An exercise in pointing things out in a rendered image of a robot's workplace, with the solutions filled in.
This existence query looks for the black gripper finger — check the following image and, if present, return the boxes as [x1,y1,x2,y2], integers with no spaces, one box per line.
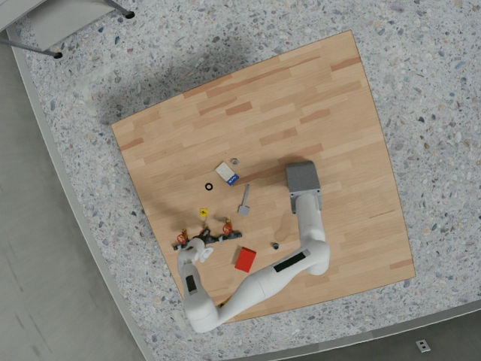
[200,228,210,237]

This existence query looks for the red rectangular block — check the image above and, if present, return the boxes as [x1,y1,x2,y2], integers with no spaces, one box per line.
[235,247,256,273]

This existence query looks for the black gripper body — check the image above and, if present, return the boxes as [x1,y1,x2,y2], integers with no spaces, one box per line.
[193,234,206,247]

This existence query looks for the black pipe manifold with grey fittings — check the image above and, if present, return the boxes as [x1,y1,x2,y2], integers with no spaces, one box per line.
[173,219,242,251]

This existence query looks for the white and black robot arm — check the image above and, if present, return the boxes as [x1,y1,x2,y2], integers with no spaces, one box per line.
[177,194,330,333]

